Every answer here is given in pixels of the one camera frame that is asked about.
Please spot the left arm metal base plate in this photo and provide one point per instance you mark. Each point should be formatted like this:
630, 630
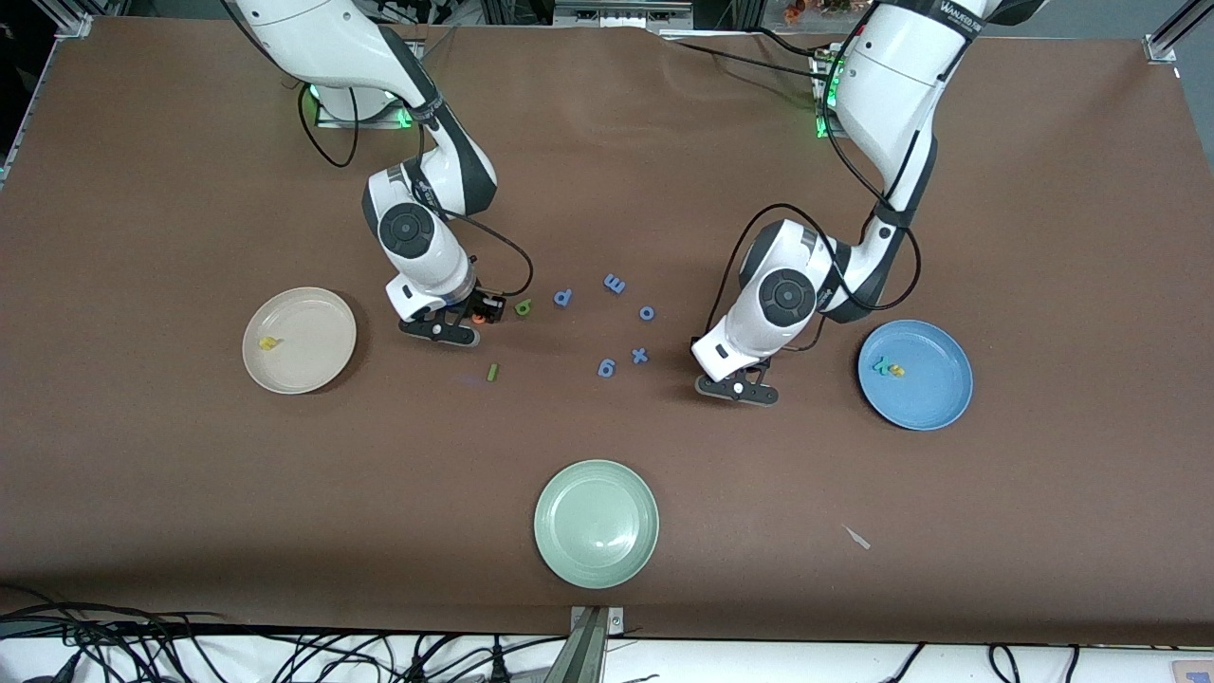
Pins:
821, 128

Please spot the brown table mat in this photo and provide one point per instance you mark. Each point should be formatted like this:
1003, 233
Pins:
607, 190

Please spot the pale green round plate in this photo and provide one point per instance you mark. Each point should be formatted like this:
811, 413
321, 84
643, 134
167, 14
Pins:
596, 524

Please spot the orange dried plant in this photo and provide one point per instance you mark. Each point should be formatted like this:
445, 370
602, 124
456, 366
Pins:
816, 8

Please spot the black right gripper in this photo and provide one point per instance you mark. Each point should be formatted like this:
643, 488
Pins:
487, 306

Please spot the silver aluminium frame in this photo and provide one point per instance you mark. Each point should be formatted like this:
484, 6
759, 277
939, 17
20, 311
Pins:
621, 14

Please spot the blue foam letter g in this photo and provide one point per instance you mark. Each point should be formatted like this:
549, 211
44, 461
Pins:
606, 367

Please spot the blue foam letter m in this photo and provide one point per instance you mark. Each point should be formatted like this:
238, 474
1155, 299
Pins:
614, 283

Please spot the small grey tape scrap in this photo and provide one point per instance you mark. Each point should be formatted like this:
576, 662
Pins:
857, 538

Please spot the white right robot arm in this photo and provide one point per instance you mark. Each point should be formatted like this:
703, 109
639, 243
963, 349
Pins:
322, 38

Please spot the blue foam letter p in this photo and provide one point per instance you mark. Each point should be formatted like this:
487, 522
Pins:
562, 297

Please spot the blue round plate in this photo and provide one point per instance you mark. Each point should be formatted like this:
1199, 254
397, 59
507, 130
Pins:
934, 379

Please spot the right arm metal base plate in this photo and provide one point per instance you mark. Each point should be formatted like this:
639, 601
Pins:
332, 121

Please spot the beige round plate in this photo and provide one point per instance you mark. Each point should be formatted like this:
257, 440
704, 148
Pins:
303, 351

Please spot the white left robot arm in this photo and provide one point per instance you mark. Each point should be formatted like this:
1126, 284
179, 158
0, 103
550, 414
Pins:
892, 85

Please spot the tan cardboard piece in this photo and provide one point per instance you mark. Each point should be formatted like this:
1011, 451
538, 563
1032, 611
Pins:
1195, 673

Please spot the aluminium camera post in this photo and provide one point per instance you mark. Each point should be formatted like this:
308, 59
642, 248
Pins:
590, 655

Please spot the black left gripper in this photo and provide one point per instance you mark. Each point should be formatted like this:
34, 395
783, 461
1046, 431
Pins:
693, 340

